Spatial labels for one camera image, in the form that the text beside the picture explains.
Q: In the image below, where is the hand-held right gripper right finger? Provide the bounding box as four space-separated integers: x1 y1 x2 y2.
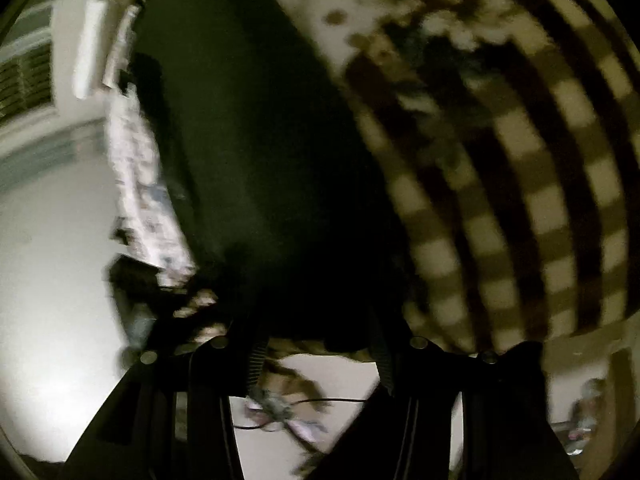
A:
310 310 581 480

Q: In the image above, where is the floral checked bedspread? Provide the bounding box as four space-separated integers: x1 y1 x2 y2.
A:
104 0 640 363

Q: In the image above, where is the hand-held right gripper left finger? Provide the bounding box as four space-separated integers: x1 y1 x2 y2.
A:
65 319 271 480

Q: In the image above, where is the black floor cable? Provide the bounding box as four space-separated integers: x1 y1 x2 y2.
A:
232 396 372 432

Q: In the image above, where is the dark striped sweater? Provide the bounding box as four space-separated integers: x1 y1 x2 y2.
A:
131 0 417 357

